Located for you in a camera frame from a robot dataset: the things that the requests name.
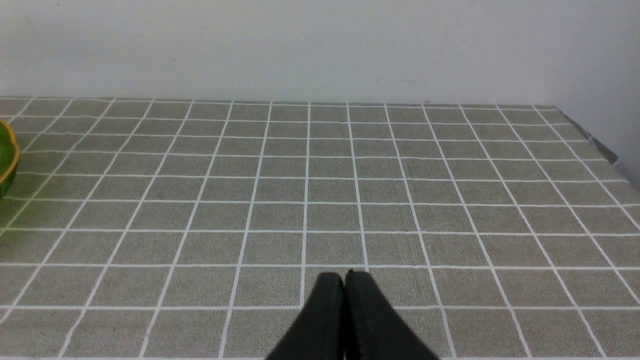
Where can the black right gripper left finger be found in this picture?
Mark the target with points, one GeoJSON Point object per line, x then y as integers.
{"type": "Point", "coordinates": [316, 333]}

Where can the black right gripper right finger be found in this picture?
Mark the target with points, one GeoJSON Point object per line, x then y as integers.
{"type": "Point", "coordinates": [374, 330]}

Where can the grey checkered tablecloth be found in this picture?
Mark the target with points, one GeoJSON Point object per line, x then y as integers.
{"type": "Point", "coordinates": [161, 228]}

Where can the green glass plate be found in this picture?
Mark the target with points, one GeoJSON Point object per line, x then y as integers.
{"type": "Point", "coordinates": [10, 153]}

